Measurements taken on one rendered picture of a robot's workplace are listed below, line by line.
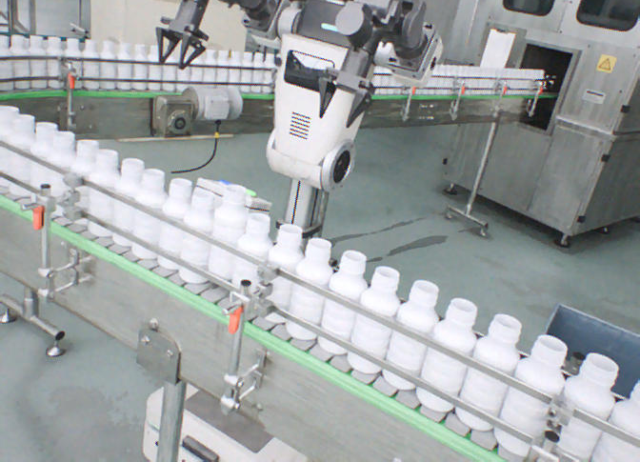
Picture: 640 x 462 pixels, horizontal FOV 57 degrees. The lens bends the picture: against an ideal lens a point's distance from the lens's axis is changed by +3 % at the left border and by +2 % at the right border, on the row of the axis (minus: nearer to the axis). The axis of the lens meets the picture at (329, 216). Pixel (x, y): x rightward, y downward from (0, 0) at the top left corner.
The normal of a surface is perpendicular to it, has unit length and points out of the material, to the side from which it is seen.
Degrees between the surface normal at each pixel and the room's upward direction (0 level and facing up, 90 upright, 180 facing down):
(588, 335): 90
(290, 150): 90
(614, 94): 90
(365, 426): 90
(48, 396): 0
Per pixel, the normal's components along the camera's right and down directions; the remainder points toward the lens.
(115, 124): 0.65, 0.40
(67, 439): 0.18, -0.91
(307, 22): -0.50, 0.25
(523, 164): -0.74, 0.13
